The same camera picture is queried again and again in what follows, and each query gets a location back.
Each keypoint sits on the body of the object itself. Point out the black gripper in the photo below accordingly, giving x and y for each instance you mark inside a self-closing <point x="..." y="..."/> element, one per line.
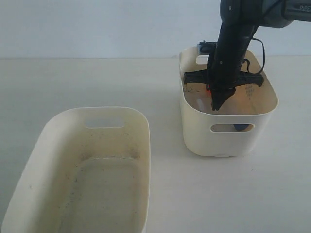
<point x="223" y="72"/>

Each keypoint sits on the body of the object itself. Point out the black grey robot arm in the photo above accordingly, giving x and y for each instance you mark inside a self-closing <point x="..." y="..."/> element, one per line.
<point x="240" y="21"/>

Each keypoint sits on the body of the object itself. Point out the blue-capped tube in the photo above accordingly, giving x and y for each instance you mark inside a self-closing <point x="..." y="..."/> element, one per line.
<point x="241" y="127"/>

